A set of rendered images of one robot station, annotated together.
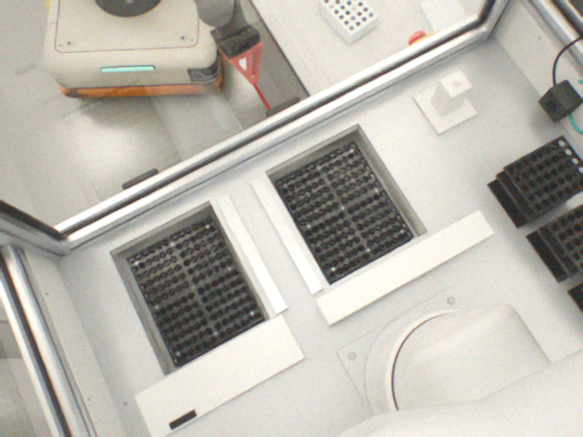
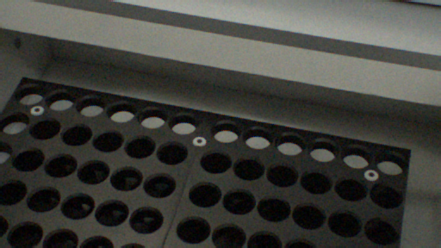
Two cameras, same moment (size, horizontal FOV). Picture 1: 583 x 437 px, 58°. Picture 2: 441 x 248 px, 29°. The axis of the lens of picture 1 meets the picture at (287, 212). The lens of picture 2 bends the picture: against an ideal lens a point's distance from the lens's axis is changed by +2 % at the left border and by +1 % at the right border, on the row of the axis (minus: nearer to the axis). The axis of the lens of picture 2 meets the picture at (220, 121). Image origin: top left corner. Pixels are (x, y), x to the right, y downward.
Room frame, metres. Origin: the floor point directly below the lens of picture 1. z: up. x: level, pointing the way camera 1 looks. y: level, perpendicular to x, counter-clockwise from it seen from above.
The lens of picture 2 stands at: (0.05, 0.08, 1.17)
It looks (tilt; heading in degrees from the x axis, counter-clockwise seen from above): 47 degrees down; 34
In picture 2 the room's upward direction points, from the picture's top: 1 degrees clockwise
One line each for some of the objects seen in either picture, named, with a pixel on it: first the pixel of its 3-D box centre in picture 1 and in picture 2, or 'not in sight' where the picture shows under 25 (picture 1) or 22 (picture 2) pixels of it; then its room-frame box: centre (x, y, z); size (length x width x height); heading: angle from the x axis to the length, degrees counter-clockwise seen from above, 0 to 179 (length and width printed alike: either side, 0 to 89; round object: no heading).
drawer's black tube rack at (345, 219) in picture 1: (342, 212); not in sight; (0.27, -0.11, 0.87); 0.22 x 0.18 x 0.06; 20
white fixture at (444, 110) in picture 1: (451, 93); not in sight; (0.43, -0.32, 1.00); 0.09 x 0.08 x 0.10; 20
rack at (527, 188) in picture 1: (538, 183); not in sight; (0.24, -0.43, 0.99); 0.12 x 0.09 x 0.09; 110
